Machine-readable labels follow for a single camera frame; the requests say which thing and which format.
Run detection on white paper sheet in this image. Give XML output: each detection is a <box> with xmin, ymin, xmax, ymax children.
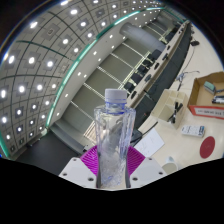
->
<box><xmin>134</xmin><ymin>128</ymin><xmax>166</xmax><ymax>158</ymax></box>

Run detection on black clip tool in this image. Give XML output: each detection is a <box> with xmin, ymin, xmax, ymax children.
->
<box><xmin>168</xmin><ymin>101</ymin><xmax>184</xmax><ymax>124</ymax></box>

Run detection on small white packet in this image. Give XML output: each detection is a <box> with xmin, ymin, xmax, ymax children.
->
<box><xmin>180</xmin><ymin>124</ymin><xmax>206</xmax><ymax>138</ymax></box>

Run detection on black marker pen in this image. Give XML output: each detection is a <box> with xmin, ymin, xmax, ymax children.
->
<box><xmin>211</xmin><ymin>95</ymin><xmax>224</xmax><ymax>105</ymax></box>

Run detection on white open cardboard box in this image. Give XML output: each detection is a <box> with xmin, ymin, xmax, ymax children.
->
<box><xmin>150</xmin><ymin>89</ymin><xmax>188</xmax><ymax>129</ymax></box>

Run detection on clear plastic water bottle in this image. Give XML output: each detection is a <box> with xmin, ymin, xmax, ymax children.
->
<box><xmin>93</xmin><ymin>88</ymin><xmax>137</xmax><ymax>189</ymax></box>

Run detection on black office chairs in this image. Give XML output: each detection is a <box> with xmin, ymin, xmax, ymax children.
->
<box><xmin>123</xmin><ymin>19</ymin><xmax>188</xmax><ymax>94</ymax></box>

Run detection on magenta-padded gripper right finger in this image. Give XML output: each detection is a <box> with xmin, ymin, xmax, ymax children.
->
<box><xmin>124</xmin><ymin>145</ymin><xmax>167</xmax><ymax>189</ymax></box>

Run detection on green eraser block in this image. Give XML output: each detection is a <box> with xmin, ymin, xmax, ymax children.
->
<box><xmin>203</xmin><ymin>80</ymin><xmax>217</xmax><ymax>94</ymax></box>

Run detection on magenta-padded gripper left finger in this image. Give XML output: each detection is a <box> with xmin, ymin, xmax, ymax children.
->
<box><xmin>58</xmin><ymin>144</ymin><xmax>101</xmax><ymax>189</ymax></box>

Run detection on flat round red coaster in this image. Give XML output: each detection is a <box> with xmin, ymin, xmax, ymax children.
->
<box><xmin>199</xmin><ymin>135</ymin><xmax>216</xmax><ymax>160</ymax></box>

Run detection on round ceiling lights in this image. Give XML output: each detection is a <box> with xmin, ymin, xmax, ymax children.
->
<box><xmin>0</xmin><ymin>0</ymin><xmax>161</xmax><ymax>151</ymax></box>

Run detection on brown cardboard box red label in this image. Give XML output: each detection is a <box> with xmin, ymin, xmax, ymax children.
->
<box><xmin>187</xmin><ymin>71</ymin><xmax>224</xmax><ymax>120</ymax></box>

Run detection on black desk device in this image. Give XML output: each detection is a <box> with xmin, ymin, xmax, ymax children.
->
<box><xmin>129</xmin><ymin>128</ymin><xmax>144</xmax><ymax>145</ymax></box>

